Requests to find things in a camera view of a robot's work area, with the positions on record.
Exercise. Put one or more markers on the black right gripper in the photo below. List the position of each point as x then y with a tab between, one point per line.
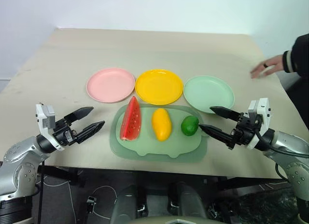
243	133

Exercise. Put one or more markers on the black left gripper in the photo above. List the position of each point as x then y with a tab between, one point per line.
64	134

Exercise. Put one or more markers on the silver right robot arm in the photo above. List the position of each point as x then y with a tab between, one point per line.
289	146

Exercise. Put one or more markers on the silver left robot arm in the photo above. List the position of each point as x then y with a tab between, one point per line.
20	161

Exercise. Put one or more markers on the person's black sleeved forearm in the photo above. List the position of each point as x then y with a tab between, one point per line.
298	53

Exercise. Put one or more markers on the light green round plate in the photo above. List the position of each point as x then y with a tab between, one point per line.
207	92

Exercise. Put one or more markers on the pink round plate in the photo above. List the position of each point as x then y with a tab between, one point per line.
109	86

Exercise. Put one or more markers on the yellow round plate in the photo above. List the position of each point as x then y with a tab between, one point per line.
158	87

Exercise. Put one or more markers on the person's bare hand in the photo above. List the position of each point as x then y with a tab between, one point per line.
268	65

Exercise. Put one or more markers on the green lime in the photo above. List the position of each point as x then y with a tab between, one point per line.
189	126

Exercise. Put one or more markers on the red watermelon slice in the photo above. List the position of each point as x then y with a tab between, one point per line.
131	122

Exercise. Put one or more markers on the yellow mango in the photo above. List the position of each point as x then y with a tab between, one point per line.
161	125

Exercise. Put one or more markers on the translucent green tray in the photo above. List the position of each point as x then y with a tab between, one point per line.
147	146

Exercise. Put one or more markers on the dark grey rounded shape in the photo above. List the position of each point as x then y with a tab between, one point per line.
187	200
128	202

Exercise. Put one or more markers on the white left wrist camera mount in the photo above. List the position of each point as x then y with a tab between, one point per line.
44	117

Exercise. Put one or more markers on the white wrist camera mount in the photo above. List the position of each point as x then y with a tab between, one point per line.
263	110
44	117

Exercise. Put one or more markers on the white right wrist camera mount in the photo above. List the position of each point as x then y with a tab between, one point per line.
263	110

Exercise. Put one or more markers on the black table frame bar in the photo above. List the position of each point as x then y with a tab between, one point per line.
253	183
62	174

